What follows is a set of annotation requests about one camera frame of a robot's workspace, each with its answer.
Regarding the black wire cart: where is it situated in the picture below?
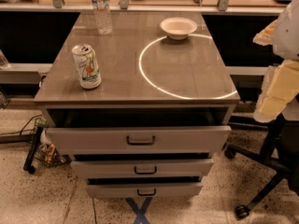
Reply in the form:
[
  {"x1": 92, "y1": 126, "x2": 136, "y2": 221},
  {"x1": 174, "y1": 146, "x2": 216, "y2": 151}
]
[{"x1": 23, "y1": 115, "x2": 71, "y2": 174}]

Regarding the bottom grey drawer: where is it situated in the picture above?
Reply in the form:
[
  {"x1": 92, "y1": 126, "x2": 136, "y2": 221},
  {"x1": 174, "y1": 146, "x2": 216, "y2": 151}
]
[{"x1": 86, "y1": 182, "x2": 202, "y2": 199}]

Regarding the grey drawer cabinet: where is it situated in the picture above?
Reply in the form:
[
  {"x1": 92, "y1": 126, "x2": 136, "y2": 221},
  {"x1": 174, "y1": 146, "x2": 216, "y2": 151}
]
[{"x1": 35, "y1": 12, "x2": 239, "y2": 188}]

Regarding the top grey drawer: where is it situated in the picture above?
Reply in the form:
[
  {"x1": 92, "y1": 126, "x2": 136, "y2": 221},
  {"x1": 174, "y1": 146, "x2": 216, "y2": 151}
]
[{"x1": 47, "y1": 126, "x2": 231, "y2": 155}]

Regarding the middle grey drawer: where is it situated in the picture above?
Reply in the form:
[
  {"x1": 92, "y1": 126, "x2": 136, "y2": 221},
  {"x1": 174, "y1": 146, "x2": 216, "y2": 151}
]
[{"x1": 71, "y1": 159, "x2": 214, "y2": 179}]

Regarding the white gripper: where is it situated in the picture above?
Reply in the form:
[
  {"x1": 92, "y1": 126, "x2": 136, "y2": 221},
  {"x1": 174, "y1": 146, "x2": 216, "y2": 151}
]
[{"x1": 253, "y1": 0, "x2": 299, "y2": 123}]

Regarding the clear plastic water bottle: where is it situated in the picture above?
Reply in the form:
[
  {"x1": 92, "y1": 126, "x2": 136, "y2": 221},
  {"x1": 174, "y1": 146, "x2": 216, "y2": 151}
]
[{"x1": 91, "y1": 0, "x2": 113, "y2": 35}]

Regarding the grey drawer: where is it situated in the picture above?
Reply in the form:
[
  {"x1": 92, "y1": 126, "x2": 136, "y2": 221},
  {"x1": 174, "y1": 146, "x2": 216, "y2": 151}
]
[
  {"x1": 71, "y1": 159, "x2": 214, "y2": 179},
  {"x1": 47, "y1": 126, "x2": 231, "y2": 155},
  {"x1": 86, "y1": 182, "x2": 202, "y2": 199}
]

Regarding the white paper bowl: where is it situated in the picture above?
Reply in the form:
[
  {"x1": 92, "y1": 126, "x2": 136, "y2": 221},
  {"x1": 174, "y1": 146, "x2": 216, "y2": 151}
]
[{"x1": 160, "y1": 17, "x2": 197, "y2": 40}]

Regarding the white 7up soda can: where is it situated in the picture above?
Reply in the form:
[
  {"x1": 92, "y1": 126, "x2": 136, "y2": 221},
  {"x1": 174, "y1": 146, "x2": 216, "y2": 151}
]
[{"x1": 72, "y1": 44, "x2": 102, "y2": 90}]

